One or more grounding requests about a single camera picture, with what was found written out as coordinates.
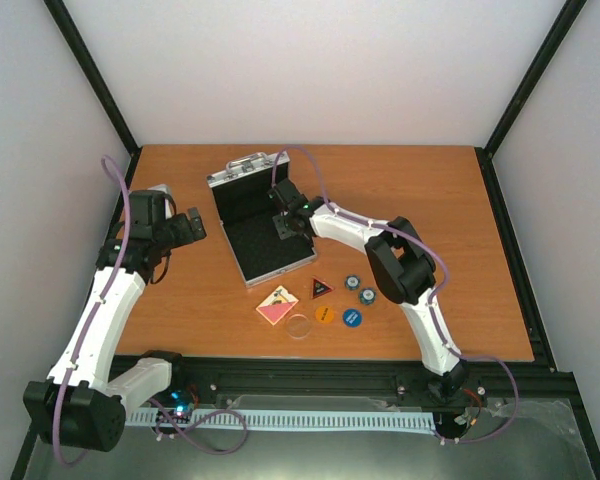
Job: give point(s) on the pink yellow card deck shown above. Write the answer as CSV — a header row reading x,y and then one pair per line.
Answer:
x,y
277,305

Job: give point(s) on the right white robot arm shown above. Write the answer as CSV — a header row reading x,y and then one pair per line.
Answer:
x,y
403,268

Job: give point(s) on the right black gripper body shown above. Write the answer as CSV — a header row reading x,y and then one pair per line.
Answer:
x,y
284,231

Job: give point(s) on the triangular all in button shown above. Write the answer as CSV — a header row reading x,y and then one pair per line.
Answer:
x,y
319,288

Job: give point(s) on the orange big blind button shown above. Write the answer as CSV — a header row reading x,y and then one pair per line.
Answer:
x,y
324,314

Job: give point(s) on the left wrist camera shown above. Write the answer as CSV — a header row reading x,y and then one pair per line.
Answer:
x,y
168,202

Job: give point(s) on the blue green chip stack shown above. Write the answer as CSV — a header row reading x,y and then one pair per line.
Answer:
x,y
352,282
367,296

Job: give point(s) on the blue small blind button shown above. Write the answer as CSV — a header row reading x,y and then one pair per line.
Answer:
x,y
352,318

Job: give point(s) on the aluminium poker case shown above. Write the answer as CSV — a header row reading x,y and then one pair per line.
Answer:
x,y
262,246

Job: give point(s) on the clear round dealer button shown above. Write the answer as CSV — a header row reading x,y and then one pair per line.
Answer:
x,y
298,326

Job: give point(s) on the light blue cable duct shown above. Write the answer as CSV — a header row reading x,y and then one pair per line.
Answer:
x,y
311,421

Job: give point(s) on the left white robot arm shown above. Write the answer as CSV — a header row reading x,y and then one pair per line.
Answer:
x,y
79,405

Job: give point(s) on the black aluminium frame rail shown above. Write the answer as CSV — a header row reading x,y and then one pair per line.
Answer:
x,y
400,383

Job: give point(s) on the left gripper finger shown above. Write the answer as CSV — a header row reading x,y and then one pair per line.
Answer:
x,y
197,226
190,217

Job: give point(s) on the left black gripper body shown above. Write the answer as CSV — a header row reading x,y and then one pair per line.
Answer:
x,y
182,238

